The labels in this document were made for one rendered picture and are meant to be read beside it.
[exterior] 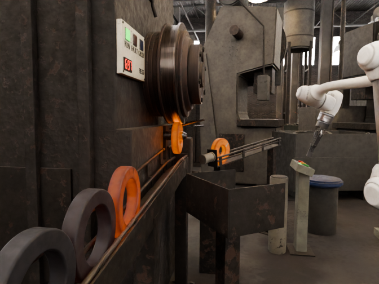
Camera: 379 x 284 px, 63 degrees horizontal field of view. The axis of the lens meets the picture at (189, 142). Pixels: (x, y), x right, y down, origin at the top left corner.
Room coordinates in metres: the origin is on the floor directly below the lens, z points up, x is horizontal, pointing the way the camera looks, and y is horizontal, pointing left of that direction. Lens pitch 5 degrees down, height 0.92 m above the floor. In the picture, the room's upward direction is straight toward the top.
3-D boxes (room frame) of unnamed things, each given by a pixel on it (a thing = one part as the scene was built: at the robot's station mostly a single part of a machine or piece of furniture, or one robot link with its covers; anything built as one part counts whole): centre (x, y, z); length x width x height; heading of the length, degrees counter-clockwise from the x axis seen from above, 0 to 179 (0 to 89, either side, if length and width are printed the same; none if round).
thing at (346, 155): (3.74, -1.58, 0.39); 1.03 x 0.83 x 0.77; 96
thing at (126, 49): (1.19, 0.22, 1.15); 0.26 x 0.02 x 0.18; 171
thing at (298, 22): (9.89, -3.37, 2.25); 0.92 x 0.92 x 4.50
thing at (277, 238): (2.06, -0.61, 0.26); 0.12 x 0.12 x 0.52
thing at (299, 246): (2.07, -0.77, 0.31); 0.24 x 0.16 x 0.62; 171
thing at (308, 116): (5.29, -2.37, 0.55); 1.10 x 0.53 x 1.10; 11
